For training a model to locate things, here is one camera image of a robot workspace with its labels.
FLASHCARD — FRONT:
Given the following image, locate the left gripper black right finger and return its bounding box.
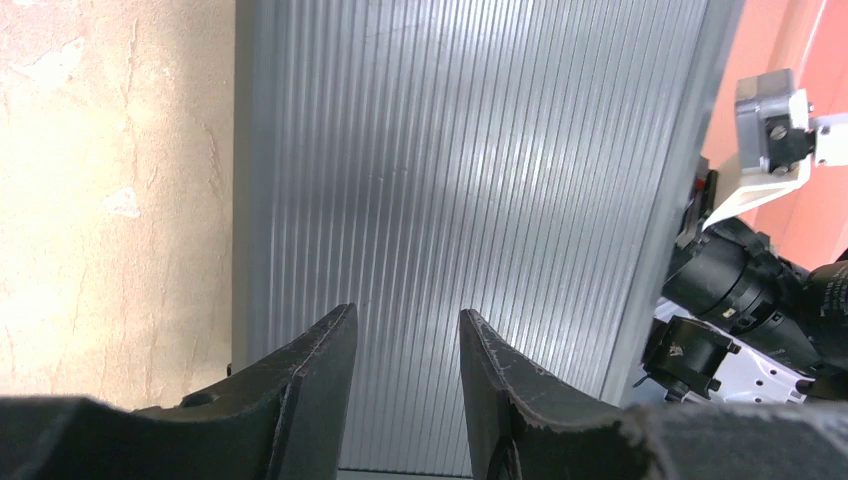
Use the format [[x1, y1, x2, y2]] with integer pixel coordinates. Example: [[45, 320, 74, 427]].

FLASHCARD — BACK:
[[458, 309, 847, 479]]

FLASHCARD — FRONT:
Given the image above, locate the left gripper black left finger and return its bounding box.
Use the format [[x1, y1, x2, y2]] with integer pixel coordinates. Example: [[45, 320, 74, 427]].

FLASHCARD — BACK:
[[1, 304, 358, 479]]

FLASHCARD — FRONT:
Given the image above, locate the black poker set case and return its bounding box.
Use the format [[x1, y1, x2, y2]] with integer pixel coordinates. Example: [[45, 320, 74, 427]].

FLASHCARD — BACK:
[[231, 1, 743, 477]]

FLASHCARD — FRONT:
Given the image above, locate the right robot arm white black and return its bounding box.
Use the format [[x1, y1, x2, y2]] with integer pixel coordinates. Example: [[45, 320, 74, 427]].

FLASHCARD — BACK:
[[640, 218, 847, 404]]

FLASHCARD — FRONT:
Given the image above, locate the pink plastic storage bin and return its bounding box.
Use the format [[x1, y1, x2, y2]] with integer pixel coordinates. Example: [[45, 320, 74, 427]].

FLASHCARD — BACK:
[[704, 1, 847, 270]]

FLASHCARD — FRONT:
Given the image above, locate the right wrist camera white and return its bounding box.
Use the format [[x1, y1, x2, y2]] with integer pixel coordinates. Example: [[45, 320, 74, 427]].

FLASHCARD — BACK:
[[703, 69, 847, 228]]

